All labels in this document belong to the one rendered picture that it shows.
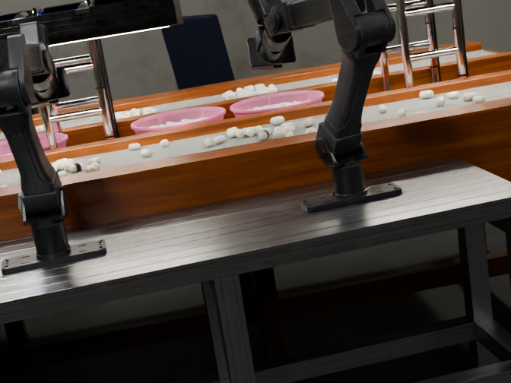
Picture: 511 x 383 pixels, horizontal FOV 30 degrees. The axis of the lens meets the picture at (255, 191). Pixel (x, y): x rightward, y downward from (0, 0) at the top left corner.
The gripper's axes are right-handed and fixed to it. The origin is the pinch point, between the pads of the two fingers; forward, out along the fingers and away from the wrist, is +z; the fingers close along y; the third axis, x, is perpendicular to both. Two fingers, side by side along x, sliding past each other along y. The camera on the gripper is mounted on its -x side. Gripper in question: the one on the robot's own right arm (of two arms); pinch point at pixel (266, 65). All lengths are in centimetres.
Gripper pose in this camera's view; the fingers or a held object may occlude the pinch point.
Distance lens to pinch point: 220.7
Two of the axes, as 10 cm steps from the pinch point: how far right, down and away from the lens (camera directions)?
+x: 1.3, 9.6, -2.4
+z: -1.2, 2.6, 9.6
